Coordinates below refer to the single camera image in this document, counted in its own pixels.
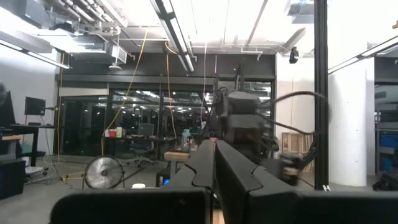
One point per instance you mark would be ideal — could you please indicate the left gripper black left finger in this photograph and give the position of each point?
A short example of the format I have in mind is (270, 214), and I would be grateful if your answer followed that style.
(202, 168)

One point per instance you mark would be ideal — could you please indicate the red box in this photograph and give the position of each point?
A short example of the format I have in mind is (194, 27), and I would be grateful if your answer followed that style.
(109, 133)

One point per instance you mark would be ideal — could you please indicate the storage shelving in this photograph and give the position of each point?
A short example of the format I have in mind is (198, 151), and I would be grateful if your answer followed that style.
(387, 140)

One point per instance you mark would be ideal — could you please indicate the wooden crate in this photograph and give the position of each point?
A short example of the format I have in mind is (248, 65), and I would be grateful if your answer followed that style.
(293, 143)

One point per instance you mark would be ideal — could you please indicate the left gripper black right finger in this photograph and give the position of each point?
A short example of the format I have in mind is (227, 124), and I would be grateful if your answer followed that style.
(236, 186)

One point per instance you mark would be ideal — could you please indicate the black ceiling camera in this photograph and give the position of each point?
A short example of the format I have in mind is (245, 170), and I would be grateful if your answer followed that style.
(293, 55)

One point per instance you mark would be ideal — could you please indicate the wooden side table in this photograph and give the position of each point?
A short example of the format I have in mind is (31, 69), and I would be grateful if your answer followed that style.
(177, 155)

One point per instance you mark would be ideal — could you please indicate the black floor cabinet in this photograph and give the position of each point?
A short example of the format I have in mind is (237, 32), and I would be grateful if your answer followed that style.
(12, 179)

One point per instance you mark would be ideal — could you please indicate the white round column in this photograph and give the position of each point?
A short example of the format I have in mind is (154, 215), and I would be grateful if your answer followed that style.
(348, 124)

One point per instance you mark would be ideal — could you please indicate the green box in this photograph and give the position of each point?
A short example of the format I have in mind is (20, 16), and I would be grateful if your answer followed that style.
(119, 132)

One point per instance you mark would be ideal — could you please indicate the grey office chair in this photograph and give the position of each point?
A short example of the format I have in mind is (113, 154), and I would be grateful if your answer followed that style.
(145, 130)

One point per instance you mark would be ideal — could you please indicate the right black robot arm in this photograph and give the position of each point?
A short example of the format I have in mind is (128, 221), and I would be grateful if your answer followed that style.
(273, 146)

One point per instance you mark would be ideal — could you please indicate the round floor fan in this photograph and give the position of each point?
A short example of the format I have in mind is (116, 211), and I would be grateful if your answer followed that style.
(104, 172)

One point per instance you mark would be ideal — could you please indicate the long black desk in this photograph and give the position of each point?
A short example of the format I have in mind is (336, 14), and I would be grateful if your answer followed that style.
(130, 139)

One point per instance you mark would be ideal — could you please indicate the computer tower blue light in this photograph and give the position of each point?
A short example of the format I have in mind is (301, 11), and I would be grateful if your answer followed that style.
(163, 179)

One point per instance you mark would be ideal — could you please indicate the teal jug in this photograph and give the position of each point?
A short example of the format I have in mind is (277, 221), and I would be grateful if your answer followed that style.
(186, 138)

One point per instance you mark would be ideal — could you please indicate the black office desk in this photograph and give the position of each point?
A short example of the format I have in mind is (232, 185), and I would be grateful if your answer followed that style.
(28, 127)

